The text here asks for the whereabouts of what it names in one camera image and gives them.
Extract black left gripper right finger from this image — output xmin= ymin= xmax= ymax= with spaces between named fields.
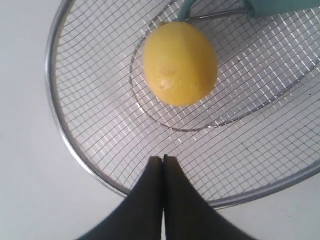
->
xmin=163 ymin=155 xmax=254 ymax=240

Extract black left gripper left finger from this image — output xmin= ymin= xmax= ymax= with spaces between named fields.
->
xmin=80 ymin=156 xmax=163 ymax=240

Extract teal handled peeler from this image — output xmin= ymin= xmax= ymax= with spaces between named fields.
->
xmin=175 ymin=0 xmax=320 ymax=22

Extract yellow lemon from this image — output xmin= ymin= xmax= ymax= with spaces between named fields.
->
xmin=142 ymin=21 xmax=218 ymax=107

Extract steel wire mesh basket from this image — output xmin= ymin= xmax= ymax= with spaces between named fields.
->
xmin=45 ymin=0 xmax=320 ymax=209

